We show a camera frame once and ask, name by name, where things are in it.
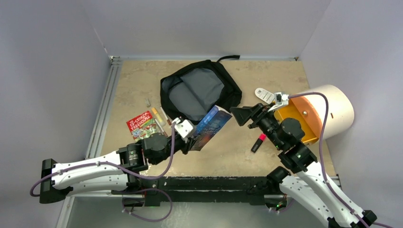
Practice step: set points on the white red-capped marker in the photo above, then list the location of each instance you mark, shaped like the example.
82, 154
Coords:
165, 116

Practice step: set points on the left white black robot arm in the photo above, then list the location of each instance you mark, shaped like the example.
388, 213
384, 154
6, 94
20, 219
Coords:
114, 171

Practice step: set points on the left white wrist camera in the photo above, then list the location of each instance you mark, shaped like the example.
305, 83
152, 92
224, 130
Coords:
184, 128

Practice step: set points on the aluminium frame rails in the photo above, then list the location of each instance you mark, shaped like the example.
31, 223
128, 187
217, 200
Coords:
130, 83

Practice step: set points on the pink black highlighter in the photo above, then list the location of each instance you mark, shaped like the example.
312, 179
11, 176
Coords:
258, 143

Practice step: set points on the white cylinder orange drawer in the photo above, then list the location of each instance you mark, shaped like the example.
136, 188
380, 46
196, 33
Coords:
310, 111

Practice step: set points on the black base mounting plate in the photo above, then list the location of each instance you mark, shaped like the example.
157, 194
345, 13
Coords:
256, 191

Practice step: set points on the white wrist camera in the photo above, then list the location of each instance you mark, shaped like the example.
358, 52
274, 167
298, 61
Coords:
281, 100
184, 128

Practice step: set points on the Jane Eyre blue book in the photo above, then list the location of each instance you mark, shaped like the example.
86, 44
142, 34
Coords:
206, 129

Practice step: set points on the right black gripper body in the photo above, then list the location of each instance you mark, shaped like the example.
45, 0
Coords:
265, 121

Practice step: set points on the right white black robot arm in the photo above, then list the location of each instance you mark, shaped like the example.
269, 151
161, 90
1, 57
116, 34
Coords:
301, 176

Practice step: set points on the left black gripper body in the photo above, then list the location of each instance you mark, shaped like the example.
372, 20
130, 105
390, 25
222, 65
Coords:
178, 145

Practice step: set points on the red Treehouse book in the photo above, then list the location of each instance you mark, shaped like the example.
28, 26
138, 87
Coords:
143, 126

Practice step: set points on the white brown-tipped pen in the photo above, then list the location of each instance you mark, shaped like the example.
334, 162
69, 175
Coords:
160, 126

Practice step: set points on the black student backpack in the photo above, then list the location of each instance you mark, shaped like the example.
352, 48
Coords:
192, 91

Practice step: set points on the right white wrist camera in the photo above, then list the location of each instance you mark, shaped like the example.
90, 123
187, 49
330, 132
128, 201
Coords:
281, 100

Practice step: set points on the small clear cap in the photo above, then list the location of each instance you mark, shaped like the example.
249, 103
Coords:
147, 102

